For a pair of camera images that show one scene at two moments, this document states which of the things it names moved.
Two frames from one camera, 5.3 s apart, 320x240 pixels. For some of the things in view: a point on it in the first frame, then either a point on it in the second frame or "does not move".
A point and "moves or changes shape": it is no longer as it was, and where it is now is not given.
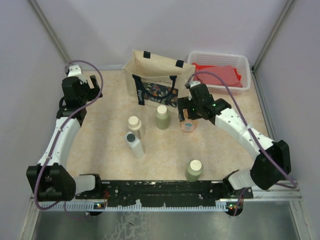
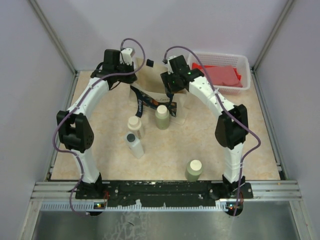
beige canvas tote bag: x=153 y=80 moves or changes shape
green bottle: x=193 y=170 does not move
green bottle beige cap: x=163 y=118 does not move
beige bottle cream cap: x=134 y=123 does not move
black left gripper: x=93 y=92 -> x=131 y=78
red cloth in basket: x=229 y=74 does not move
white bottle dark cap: x=135 y=144 does not move
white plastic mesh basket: x=240 y=62 does not move
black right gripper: x=183 y=103 -> x=169 y=87
